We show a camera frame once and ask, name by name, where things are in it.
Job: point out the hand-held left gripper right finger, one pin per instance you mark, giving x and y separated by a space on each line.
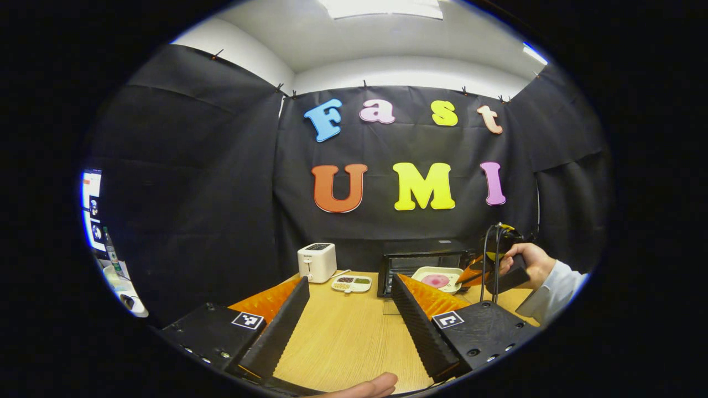
423 337

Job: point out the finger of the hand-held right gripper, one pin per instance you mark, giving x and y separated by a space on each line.
470 275

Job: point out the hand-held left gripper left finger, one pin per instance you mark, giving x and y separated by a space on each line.
279 337

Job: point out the pink round meat slice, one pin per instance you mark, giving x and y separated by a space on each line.
436 281

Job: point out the white rectangular food tray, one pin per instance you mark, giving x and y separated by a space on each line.
423 273

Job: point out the black electric oven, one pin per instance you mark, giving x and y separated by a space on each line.
420 257

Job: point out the white toaster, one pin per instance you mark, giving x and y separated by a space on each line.
316 265

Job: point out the white divided snack plate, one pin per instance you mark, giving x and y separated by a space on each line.
354 288

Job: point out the black computer mouse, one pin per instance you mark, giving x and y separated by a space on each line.
128 302

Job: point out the black backdrop cloth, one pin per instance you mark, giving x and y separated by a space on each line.
232 182

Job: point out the white desk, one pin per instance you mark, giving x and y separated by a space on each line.
119 282

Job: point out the green bottle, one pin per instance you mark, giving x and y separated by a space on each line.
112 257

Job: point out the small ceiling light panel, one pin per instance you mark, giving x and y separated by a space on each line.
535 54

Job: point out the computer monitor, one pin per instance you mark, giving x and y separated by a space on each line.
91 188

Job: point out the large ceiling light panel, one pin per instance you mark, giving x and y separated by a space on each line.
381 8

